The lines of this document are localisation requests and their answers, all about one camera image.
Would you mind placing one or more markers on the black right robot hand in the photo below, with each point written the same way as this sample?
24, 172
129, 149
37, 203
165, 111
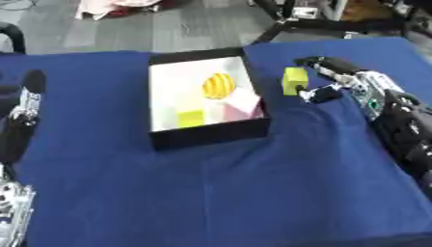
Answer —
332, 66

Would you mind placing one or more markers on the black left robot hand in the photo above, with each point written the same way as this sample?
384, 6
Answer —
17, 141

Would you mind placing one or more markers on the yellow-green block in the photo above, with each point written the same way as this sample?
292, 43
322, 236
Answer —
191, 119
294, 80

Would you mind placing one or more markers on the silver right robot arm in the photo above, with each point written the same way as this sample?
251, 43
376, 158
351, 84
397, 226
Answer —
402, 125

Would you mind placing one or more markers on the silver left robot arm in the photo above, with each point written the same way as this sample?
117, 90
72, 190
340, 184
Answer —
14, 209

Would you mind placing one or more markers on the black box white inside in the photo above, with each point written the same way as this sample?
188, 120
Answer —
208, 136

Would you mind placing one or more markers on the brown bag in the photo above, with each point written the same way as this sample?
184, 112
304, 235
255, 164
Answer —
365, 9

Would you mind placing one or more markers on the pink block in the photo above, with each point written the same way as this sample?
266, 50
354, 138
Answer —
245, 104

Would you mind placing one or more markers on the black chair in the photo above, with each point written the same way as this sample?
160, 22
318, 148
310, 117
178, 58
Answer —
16, 35

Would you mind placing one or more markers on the yellow striped ball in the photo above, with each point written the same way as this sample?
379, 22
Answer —
218, 86

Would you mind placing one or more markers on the pink and white bag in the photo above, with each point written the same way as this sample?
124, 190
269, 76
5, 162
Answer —
110, 8

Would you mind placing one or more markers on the black metal stand frame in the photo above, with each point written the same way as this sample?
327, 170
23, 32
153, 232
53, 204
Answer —
315, 24

